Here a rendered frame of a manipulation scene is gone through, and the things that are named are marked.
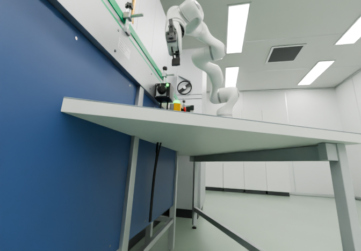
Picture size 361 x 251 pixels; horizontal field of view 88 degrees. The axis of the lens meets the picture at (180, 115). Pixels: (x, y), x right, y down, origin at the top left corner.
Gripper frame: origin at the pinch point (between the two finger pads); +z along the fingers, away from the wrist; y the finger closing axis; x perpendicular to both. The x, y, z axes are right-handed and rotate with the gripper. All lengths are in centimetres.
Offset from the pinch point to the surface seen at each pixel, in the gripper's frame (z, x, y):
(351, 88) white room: -289, 379, -324
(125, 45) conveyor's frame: -1.6, -16.4, 3.7
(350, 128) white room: -218, 372, -389
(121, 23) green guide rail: -9.2, -17.9, 8.4
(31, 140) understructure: 40.2, -23.9, 9.4
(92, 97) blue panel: 22.4, -21.5, 2.8
